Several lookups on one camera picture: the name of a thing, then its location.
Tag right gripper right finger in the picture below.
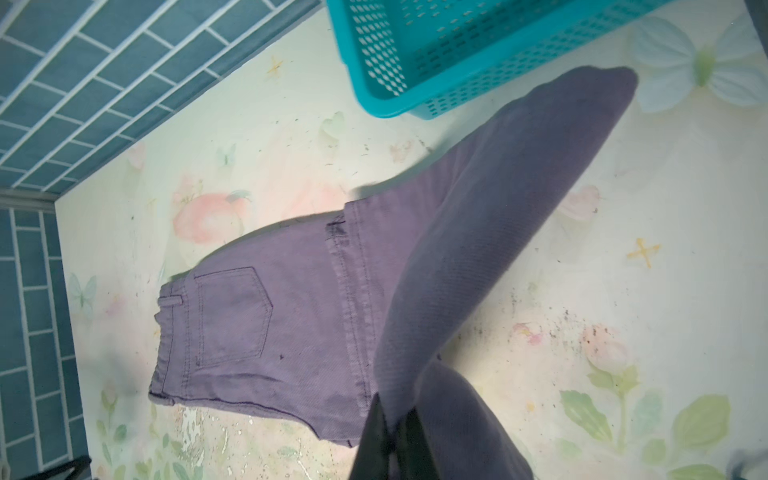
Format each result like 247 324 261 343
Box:
394 408 440 480

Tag purple trousers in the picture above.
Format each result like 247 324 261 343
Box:
148 66 638 479

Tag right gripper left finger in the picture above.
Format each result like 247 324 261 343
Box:
349 393 392 480

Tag teal plastic mesh basket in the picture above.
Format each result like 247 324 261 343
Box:
327 0 663 120

